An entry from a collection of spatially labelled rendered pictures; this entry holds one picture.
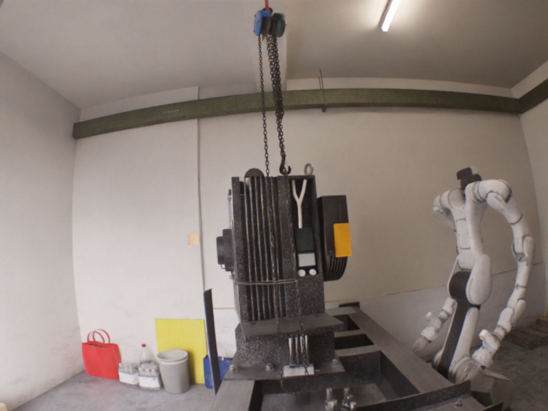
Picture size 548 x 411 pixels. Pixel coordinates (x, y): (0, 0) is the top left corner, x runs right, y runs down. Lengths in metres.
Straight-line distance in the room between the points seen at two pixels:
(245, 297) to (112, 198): 2.03
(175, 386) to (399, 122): 3.23
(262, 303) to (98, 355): 2.13
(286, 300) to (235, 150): 1.73
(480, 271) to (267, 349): 1.07
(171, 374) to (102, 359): 0.82
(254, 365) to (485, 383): 1.18
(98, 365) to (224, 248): 2.20
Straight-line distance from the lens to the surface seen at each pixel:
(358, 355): 1.66
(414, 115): 3.27
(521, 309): 1.51
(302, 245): 1.54
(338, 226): 1.46
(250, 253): 1.47
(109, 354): 3.17
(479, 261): 1.51
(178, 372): 2.73
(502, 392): 1.87
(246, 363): 1.53
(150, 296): 2.95
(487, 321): 3.50
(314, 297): 1.54
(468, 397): 1.19
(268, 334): 1.27
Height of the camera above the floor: 1.27
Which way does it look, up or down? 7 degrees up
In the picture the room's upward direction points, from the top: 4 degrees counter-clockwise
